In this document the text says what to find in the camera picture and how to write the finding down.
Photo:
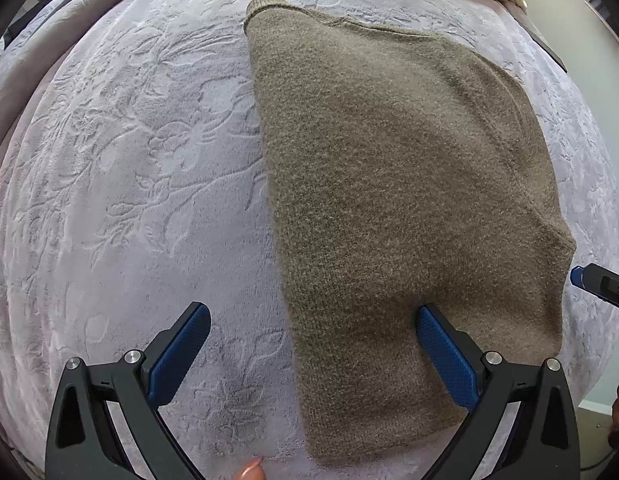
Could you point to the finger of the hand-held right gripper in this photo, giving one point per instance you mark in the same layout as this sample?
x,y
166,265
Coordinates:
x,y
602,284

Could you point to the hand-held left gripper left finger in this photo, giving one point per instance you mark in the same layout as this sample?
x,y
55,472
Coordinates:
x,y
177,360

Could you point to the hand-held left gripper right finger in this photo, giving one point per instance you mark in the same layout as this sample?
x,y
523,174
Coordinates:
x,y
447,360

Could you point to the taupe knit sweater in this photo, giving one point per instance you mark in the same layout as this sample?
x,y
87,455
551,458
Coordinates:
x,y
399,185

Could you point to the person's left hand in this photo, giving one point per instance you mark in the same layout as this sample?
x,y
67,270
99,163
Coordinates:
x,y
252,471

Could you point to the lavender embossed bed blanket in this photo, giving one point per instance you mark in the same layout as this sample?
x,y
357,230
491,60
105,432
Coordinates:
x,y
139,185

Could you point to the grey comforter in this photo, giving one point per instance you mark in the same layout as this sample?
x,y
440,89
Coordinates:
x,y
14,70

